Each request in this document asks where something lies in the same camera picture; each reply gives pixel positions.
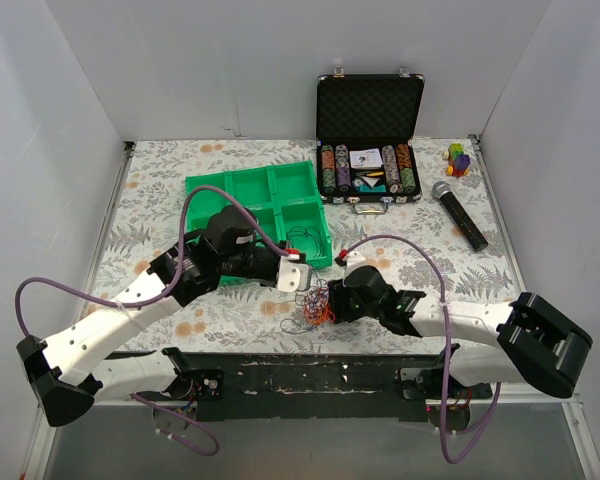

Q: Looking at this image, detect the floral table mat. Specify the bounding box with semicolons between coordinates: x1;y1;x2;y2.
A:
91;138;523;354

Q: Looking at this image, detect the black poker chip case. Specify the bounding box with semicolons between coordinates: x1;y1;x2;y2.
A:
316;67;425;214

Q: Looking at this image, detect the colourful toy block train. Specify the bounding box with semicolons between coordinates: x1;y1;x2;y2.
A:
444;143;471;178

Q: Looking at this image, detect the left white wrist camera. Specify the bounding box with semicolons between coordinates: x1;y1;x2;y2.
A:
275;249;313;293

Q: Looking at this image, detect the black wire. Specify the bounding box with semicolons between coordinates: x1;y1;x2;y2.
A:
285;225;329;264

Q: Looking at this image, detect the black handheld microphone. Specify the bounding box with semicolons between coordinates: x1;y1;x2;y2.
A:
432;181;489;252

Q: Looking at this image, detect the coloured wire bundle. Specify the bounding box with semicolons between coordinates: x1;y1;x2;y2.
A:
278;279;337;337

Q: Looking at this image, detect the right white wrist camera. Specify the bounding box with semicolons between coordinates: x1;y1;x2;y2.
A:
334;249;368;279

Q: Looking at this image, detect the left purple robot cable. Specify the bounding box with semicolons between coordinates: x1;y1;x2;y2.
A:
13;184;289;457

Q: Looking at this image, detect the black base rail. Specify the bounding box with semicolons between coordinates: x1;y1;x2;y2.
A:
119;342;506;424

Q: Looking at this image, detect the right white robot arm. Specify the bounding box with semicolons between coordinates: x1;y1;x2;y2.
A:
328;265;593;399

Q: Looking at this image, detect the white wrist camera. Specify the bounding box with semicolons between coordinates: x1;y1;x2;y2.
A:
334;249;368;279
275;249;313;293

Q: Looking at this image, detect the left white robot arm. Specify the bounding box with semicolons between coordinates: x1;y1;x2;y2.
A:
17;205;303;427

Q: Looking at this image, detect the green compartment tray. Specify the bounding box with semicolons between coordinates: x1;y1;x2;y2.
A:
185;161;332;269

